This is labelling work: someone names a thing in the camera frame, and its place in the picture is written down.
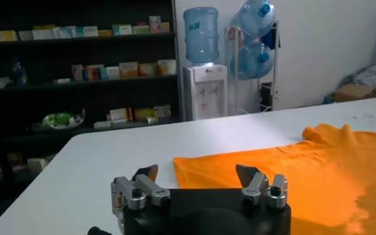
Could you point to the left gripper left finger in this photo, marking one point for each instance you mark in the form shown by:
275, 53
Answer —
149, 188

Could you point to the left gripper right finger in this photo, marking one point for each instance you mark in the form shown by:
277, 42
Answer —
254, 186

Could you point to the orange t-shirt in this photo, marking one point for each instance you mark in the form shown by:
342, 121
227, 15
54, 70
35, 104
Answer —
296, 178

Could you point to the grey blue clothes heap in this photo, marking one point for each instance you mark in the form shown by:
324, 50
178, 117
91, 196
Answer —
371, 76

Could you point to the red white medicine box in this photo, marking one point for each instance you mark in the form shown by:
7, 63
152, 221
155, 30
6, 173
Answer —
120, 115

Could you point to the white water dispenser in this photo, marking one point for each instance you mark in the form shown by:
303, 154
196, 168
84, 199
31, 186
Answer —
205, 92

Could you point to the bowl of green fruit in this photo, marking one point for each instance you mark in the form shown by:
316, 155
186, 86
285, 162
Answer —
63, 118

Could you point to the white metal jug rack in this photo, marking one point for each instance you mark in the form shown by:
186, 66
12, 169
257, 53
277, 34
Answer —
275, 70

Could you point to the black shelf unit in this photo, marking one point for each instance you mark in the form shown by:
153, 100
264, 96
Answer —
79, 92

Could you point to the yellow orange medicine box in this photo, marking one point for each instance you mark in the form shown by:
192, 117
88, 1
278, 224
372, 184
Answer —
128, 69

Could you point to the blue capped water jug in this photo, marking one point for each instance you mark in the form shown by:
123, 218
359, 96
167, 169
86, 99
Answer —
254, 60
258, 17

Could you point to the closed brown cardboard box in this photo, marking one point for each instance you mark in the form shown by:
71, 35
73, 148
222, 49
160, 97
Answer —
355, 92

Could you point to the flat white small box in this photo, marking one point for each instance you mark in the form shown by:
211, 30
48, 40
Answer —
61, 80

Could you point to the blue labelled water jug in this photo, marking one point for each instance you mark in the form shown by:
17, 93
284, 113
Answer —
201, 35

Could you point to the green white medicine box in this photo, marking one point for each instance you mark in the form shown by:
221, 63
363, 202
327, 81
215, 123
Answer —
122, 29

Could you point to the tall pink white box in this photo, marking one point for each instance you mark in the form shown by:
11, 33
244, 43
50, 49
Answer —
154, 24

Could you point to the blue drink bottle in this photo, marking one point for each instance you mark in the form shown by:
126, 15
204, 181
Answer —
19, 72

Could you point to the blue white medicine box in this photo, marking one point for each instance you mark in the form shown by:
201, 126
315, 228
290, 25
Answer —
64, 32

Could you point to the plain white medicine box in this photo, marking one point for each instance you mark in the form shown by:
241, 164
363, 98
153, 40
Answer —
42, 34

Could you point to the yellow white medicine box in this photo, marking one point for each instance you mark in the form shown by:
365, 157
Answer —
4, 35

